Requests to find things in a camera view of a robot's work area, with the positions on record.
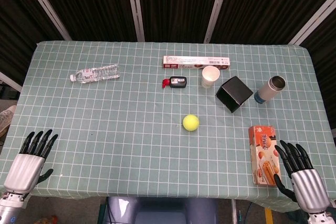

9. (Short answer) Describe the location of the white folding screen post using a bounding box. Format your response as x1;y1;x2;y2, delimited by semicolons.
288;0;336;46
18;0;72;41
203;0;232;44
124;0;145;42
0;71;23;93

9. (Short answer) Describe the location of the orange biscuit box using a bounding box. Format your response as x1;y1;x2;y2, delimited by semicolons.
248;125;282;187

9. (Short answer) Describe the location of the grey sneaker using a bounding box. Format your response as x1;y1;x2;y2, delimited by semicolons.
0;104;17;138

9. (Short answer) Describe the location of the clear plastic water bottle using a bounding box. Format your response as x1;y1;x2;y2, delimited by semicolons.
69;63;121;84

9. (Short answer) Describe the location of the yellow tennis ball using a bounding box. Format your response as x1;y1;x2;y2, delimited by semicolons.
182;114;200;132

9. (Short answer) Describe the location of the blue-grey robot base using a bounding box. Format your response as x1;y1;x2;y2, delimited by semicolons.
98;196;220;224

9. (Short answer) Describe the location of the black ink bottle red cap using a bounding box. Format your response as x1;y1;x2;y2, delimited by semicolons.
162;76;187;89

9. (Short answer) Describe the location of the long white red box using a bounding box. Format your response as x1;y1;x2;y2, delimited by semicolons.
162;56;232;70

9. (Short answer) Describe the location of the white paper cup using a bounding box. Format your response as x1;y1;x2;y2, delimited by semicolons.
201;65;221;89

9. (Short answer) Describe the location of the orange snack bag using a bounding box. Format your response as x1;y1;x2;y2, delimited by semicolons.
34;215;58;224

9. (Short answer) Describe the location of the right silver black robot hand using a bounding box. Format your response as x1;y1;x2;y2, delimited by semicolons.
273;140;331;214

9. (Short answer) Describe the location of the steel thermos cup blue base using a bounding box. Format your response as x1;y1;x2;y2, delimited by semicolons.
254;75;286;104

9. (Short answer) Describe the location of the green checkered tablecloth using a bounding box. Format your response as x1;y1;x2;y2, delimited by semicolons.
0;40;336;213

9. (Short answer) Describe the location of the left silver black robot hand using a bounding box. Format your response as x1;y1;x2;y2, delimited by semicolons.
3;129;59;195

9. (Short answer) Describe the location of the black cardboard box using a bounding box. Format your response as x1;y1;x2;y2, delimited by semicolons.
215;76;254;114

